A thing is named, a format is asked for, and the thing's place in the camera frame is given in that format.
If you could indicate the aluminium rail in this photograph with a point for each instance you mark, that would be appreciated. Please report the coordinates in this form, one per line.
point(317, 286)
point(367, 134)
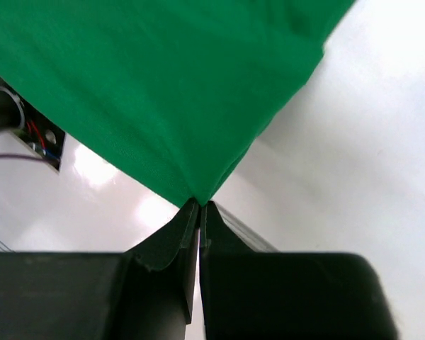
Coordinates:
point(245, 233)

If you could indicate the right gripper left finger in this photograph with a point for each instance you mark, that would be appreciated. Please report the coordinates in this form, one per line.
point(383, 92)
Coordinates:
point(160, 277)

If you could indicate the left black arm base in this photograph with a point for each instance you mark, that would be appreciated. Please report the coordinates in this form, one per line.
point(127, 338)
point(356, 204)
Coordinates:
point(30, 126)

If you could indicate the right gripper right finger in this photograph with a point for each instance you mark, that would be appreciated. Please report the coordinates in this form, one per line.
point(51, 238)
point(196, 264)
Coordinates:
point(216, 236)

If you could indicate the green t shirt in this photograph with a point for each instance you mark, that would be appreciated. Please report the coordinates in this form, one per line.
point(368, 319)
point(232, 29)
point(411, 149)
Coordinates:
point(173, 93)

